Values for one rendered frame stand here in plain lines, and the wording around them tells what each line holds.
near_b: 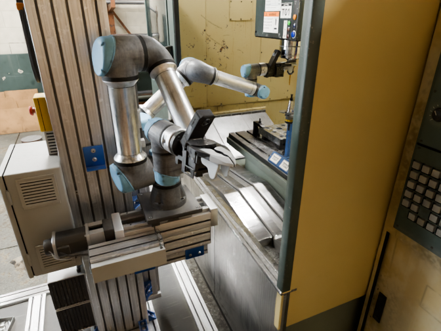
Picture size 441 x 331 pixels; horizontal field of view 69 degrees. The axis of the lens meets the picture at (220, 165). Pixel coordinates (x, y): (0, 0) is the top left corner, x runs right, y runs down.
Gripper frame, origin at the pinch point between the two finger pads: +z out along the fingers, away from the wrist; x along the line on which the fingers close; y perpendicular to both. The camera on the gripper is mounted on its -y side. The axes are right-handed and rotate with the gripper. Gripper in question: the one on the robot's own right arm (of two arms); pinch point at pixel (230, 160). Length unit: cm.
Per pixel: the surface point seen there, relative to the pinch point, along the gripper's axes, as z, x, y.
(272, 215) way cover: -53, -84, 62
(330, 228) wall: -3, -55, 34
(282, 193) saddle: -62, -101, 56
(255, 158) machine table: -93, -106, 45
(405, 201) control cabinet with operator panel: 12, -72, 20
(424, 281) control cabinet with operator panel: 25, -79, 48
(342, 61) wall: -4.3, -40.8, -22.5
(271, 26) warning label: -89, -98, -36
